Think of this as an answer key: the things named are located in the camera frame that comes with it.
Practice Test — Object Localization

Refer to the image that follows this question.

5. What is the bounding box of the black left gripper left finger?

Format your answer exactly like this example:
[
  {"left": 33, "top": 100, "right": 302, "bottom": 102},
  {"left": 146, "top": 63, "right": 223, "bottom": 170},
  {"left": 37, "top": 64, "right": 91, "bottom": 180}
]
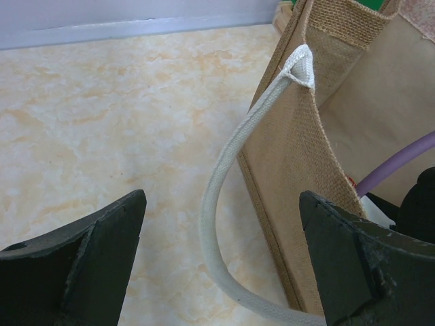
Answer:
[{"left": 1, "top": 189, "right": 147, "bottom": 325}]

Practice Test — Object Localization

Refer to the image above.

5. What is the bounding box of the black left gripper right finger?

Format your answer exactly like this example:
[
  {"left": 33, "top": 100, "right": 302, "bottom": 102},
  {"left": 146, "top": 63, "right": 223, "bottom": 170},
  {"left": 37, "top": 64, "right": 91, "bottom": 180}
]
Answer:
[{"left": 299, "top": 191, "right": 434, "bottom": 325}]

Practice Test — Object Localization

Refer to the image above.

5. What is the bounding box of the tan canvas tote bag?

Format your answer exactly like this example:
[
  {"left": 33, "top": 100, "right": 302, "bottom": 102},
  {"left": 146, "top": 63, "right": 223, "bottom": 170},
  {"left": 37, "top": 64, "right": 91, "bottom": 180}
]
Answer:
[{"left": 199, "top": 1, "right": 434, "bottom": 325}]

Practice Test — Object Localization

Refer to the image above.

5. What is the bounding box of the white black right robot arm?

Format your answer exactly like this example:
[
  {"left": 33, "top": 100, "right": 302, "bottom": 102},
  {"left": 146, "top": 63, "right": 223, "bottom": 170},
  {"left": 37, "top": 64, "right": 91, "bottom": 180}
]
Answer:
[{"left": 367, "top": 167, "right": 435, "bottom": 244}]

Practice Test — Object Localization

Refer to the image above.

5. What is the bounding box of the wooden clothes rack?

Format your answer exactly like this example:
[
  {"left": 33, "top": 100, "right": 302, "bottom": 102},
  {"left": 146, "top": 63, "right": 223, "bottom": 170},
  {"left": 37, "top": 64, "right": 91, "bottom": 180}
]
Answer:
[{"left": 273, "top": 0, "right": 295, "bottom": 35}]

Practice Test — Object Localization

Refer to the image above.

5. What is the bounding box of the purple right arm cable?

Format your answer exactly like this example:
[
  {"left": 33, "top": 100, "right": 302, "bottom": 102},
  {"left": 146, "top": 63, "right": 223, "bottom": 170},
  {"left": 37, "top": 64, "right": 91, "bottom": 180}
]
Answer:
[{"left": 355, "top": 130, "right": 435, "bottom": 198}]

